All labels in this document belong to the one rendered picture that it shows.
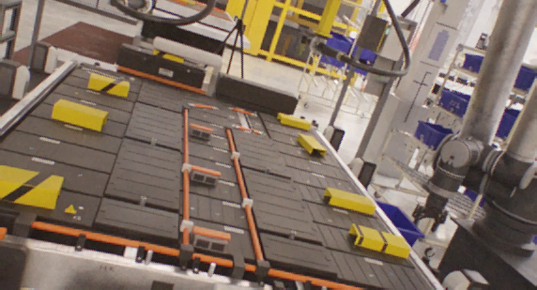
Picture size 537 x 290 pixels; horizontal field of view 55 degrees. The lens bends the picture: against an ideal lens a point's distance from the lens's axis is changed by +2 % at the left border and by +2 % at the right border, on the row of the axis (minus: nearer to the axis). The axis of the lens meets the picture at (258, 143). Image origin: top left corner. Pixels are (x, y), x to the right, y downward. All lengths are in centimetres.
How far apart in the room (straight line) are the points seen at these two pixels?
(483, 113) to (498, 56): 24
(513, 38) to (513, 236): 79
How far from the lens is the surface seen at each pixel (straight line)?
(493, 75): 222
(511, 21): 215
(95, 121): 168
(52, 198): 118
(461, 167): 207
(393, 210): 210
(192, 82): 258
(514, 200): 232
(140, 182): 138
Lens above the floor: 158
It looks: 16 degrees down
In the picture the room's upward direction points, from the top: 19 degrees clockwise
